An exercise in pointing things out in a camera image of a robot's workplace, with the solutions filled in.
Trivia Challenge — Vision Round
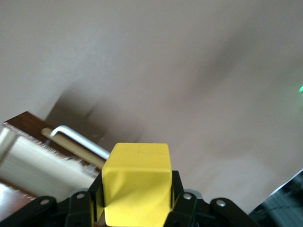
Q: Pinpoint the wooden drawer with white handle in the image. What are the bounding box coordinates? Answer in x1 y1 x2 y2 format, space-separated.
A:
0 111 112 204

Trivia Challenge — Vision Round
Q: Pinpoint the yellow cube block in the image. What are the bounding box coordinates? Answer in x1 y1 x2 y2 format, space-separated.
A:
101 142 175 227

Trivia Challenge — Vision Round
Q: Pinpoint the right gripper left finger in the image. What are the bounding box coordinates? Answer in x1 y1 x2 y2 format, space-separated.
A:
7 170 105 227

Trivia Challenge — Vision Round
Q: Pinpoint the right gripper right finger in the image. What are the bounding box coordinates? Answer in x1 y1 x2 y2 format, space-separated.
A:
165 170 260 227

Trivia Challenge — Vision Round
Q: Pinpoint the brown table cover sheet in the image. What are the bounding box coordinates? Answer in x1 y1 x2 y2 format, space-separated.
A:
0 0 303 227

